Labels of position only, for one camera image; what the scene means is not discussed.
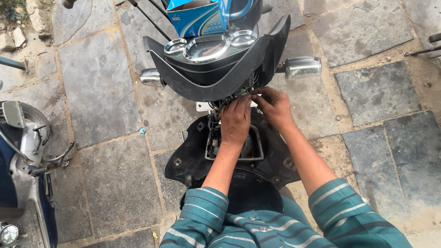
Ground person's left hand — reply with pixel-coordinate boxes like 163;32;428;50
220;94;253;147

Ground person's right hand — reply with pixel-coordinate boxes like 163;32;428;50
251;86;296;133

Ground scooter wire bundle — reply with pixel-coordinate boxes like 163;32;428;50
208;80;258;122

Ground chrome turn signal lamp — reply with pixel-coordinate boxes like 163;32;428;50
285;56;322;81
140;68;167;87

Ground small round chrome gauge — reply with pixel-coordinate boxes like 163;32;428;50
164;38;187;56
229;30;258;48

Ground round chrome speedometer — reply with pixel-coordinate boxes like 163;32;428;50
183;34;231;64

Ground black scooter front panel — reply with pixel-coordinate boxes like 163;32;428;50
164;111;301;191

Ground blue scooter body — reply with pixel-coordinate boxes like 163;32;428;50
227;0;273;34

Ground black scooter front fender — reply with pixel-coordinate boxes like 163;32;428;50
179;168;285;215

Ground blue cardboard box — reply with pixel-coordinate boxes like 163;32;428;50
166;0;231;38

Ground teal striped shirt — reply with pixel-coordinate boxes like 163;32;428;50
159;178;414;248

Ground grey scooter mirror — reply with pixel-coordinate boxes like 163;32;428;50
2;101;27;129

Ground dark metal bar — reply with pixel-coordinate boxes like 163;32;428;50
0;56;26;71

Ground blue parked scooter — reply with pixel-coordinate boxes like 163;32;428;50
0;101;76;248

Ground heap of stones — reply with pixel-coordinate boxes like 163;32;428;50
0;0;55;52

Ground round scooter headlight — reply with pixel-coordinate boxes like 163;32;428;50
0;223;19;246

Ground white plastic bracket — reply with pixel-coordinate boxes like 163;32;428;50
196;101;259;112

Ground black scooter handlebar cover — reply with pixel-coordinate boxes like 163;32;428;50
143;14;291;103

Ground black brake cables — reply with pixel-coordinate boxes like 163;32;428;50
128;0;173;42

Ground black handlebar with lever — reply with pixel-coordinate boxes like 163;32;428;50
404;33;441;57

